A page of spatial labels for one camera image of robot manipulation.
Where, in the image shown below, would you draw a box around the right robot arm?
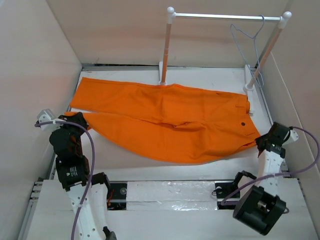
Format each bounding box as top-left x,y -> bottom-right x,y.
231,122 -> 291,236

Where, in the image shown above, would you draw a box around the white garment rack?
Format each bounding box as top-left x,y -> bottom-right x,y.
157,6 -> 293,116

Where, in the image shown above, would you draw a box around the silver tape strip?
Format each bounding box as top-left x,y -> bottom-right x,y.
126,180 -> 218,211

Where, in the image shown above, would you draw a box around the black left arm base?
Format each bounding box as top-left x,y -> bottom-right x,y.
106,181 -> 128,211

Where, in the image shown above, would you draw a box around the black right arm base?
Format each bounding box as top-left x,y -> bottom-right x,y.
214,171 -> 258,210

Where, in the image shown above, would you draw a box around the blue wire hanger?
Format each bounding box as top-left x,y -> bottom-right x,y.
229,14 -> 266,88

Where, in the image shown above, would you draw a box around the orange trousers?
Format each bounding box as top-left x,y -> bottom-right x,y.
69,77 -> 260,165

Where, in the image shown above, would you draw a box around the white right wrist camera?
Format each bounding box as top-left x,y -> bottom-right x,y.
283,127 -> 299,146

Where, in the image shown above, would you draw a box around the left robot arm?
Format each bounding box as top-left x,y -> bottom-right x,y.
49,112 -> 117,240

